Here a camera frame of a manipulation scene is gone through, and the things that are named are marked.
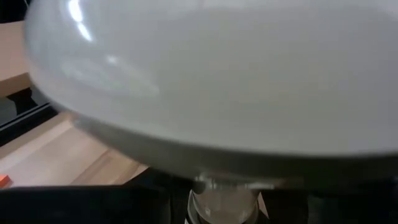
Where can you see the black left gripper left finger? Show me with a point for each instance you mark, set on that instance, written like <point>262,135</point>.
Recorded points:
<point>77,205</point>

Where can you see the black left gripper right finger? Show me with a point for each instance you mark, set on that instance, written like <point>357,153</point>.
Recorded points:
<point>342,205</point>

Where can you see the white reflector lightbulb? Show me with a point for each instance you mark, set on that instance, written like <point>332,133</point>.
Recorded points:
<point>217,77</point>

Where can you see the orange sticky note pad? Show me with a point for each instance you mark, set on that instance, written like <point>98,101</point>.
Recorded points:
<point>3,181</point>

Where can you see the brown wooden desk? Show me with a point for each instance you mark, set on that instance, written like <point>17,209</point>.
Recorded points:
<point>12,49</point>

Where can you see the black table frame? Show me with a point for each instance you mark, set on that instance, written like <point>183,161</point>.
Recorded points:
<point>25,118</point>

